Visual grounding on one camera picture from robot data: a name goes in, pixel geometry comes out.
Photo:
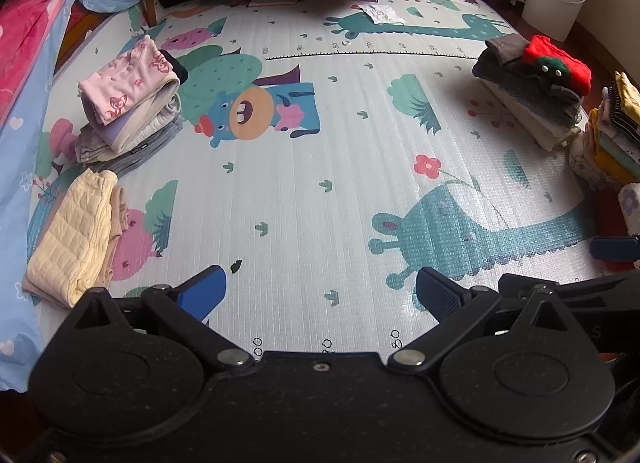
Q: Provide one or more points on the white folded garment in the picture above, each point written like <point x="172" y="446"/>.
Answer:
<point x="145" y="118"/>

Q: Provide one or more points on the pink printed folded garment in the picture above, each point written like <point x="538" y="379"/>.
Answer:
<point x="130" y="78"/>

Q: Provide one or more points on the grey folded garment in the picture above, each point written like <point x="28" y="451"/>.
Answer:
<point x="135" y="155"/>

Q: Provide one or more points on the cartoon printed play mat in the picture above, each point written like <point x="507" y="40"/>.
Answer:
<point x="340" y="143"/>

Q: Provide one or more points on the black cloth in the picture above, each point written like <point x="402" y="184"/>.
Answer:
<point x="175" y="68"/>

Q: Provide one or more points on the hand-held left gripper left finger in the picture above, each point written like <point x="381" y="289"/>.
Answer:
<point x="202" y="293"/>

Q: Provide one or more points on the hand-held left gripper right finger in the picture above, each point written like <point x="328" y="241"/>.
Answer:
<point x="437" y="293"/>

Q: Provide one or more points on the beige folded garment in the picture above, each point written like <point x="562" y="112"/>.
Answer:
<point x="120" y="218"/>

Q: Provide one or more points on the pink blanket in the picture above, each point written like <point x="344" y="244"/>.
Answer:
<point x="30" y="28"/>

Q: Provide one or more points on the cream folded clothes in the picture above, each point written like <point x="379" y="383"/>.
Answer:
<point x="535" y="125"/>

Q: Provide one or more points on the red sweater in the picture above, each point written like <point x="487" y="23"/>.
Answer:
<point x="557" y="63"/>

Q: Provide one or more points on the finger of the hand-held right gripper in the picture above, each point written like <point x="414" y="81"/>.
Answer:
<point x="590" y="288"/>
<point x="615" y="248"/>

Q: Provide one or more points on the stack of colourful folded clothes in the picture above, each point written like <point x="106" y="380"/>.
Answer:
<point x="615" y="143"/>

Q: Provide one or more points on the crumpled white paper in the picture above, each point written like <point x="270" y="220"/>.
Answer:
<point x="382" y="14"/>

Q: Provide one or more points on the blue heart print bedsheet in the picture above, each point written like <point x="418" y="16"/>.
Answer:
<point x="15" y="193"/>

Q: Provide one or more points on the yellow quilted garment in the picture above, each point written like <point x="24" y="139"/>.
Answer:
<point x="70" y="238"/>

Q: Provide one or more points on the white floral cloth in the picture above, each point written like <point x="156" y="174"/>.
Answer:
<point x="631" y="205"/>

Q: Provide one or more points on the red cloth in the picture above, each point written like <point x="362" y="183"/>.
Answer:
<point x="610" y="215"/>

